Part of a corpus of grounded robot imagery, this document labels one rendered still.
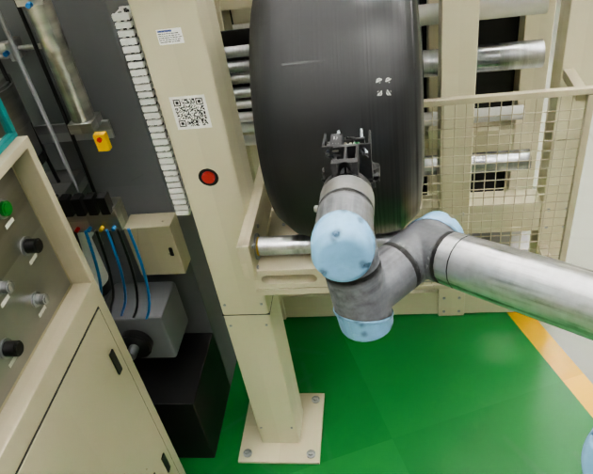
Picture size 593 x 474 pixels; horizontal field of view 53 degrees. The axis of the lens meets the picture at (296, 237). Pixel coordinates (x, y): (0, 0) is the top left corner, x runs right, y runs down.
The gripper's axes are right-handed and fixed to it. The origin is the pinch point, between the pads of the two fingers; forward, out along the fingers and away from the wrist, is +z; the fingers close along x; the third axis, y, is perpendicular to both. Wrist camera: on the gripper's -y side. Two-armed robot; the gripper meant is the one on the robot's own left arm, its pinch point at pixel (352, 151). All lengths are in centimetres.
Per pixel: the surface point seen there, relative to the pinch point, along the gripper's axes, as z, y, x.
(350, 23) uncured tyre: 9.5, 18.8, -0.7
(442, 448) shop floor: 36, -119, -18
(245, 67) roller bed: 62, -1, 31
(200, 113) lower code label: 21.6, 1.5, 31.9
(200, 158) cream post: 22.9, -9.1, 34.6
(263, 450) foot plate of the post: 34, -118, 40
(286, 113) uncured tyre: 2.6, 6.8, 10.8
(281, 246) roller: 17.9, -29.7, 18.8
